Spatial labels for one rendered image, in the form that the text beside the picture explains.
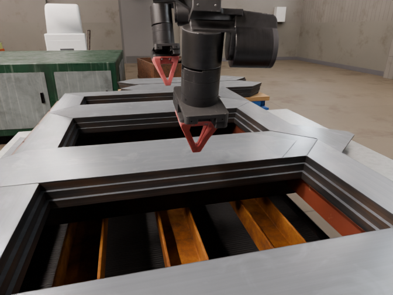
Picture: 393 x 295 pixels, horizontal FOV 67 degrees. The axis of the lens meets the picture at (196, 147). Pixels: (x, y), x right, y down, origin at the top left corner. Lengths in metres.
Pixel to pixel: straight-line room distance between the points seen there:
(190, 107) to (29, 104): 3.07
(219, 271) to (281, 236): 0.39
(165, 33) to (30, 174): 0.46
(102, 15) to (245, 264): 10.69
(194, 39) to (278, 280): 0.31
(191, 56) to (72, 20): 5.79
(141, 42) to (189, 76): 10.44
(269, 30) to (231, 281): 0.32
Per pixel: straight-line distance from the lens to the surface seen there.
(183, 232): 0.74
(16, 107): 3.49
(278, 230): 0.77
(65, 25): 6.14
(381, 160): 1.09
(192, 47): 0.41
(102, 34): 10.92
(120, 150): 0.73
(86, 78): 3.26
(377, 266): 0.45
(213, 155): 0.68
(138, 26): 10.84
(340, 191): 0.63
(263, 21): 0.43
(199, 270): 0.38
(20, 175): 0.68
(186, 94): 0.44
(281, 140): 0.79
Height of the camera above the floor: 1.13
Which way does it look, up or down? 22 degrees down
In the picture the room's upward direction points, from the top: straight up
